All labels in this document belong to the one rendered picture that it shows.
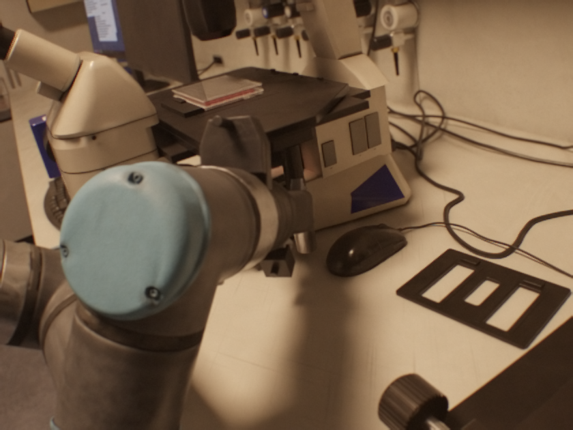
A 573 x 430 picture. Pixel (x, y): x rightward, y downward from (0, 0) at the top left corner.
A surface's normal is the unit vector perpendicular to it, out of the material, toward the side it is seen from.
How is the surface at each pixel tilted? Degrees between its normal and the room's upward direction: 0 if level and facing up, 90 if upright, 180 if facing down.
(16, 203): 90
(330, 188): 49
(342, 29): 90
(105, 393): 71
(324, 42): 105
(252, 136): 65
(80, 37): 90
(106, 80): 78
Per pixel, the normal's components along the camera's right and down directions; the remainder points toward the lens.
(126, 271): -0.25, -0.04
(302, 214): 0.81, -0.02
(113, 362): -0.01, 0.13
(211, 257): 0.93, 0.28
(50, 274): 0.68, -0.50
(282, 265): -0.18, 0.70
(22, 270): 0.35, -0.56
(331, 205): 0.28, 0.22
